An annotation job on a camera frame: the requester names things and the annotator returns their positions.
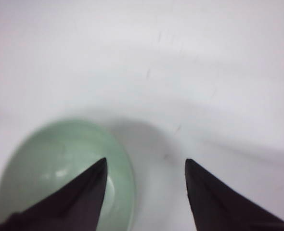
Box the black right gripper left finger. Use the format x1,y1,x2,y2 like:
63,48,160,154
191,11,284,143
0,158,107,231

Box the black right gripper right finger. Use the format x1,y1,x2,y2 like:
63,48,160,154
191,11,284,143
185,159,284,231

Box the light green bowl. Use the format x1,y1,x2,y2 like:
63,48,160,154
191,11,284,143
0,120,136,231

